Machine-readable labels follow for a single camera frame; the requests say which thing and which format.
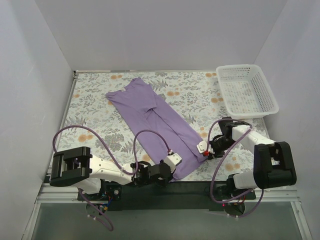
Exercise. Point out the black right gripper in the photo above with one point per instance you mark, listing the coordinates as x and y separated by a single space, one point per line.
215 146

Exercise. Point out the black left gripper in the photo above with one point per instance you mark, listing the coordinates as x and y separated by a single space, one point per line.
164 171

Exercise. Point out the purple t shirt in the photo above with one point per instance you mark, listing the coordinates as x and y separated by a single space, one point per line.
158 126

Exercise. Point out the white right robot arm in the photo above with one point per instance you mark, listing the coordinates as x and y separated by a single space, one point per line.
273 164

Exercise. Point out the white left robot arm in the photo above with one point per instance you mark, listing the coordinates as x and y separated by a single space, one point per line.
79 168

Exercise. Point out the white plastic basket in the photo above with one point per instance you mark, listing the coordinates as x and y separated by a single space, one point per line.
246 91

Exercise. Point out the floral table mat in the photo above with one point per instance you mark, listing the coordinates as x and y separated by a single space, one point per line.
92 120

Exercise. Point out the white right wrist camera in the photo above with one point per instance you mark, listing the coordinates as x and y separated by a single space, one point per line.
203 147

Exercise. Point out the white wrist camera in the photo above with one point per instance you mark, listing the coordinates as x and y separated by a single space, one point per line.
203 147
172 160

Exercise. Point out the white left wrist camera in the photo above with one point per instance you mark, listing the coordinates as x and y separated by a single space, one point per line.
172 160

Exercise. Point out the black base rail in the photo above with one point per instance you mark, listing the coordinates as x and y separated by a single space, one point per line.
179 195

